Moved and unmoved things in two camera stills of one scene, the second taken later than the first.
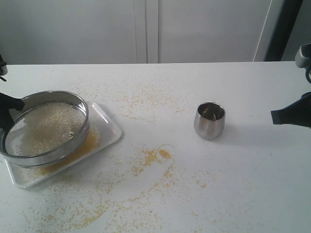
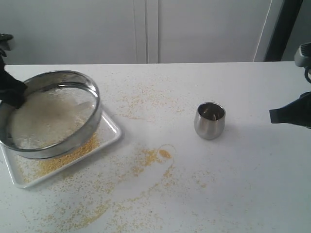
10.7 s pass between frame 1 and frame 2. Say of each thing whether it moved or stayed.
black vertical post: stayed
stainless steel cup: stayed
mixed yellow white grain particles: moved
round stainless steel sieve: moved
